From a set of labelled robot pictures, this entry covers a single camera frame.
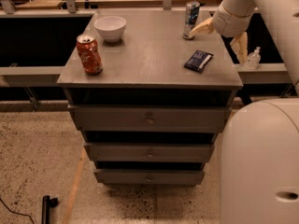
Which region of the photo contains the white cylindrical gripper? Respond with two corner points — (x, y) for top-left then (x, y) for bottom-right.
(189, 0), (255, 64)

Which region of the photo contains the blue rxbar blueberry wrapper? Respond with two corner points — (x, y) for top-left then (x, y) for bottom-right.
(184, 50), (213, 73)

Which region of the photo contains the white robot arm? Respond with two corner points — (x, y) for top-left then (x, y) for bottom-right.
(193, 0), (299, 224)

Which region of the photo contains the white bowl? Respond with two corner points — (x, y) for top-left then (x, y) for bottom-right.
(93, 16), (126, 42)

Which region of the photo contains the clear sanitizer pump bottle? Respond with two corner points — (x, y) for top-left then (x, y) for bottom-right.
(245, 47), (261, 70)

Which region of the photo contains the silver blue energy drink can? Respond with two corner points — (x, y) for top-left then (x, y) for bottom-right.
(182, 1), (200, 39)

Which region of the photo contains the grey metal railing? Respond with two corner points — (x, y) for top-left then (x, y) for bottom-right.
(1, 0), (299, 90)

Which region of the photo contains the grey drawer cabinet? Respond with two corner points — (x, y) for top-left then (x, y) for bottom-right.
(58, 10), (242, 172)

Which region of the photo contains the orange crushed soda can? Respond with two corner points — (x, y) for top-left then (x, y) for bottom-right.
(77, 35), (103, 75)

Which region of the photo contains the top grey drawer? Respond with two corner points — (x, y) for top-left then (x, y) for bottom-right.
(68, 105), (231, 133)

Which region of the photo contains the grey drawer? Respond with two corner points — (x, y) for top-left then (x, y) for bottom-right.
(94, 169), (205, 186)
(84, 143), (214, 162)
(68, 105), (231, 133)

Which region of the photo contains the middle grey drawer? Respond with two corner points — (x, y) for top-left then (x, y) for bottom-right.
(84, 143), (214, 162)

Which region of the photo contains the bottom grey drawer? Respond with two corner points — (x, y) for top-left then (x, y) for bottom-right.
(94, 169), (205, 186)

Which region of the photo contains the black floor bracket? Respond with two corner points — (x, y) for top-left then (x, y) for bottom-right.
(41, 195), (59, 224)

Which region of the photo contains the black floor cable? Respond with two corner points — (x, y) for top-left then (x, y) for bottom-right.
(0, 197), (36, 224)

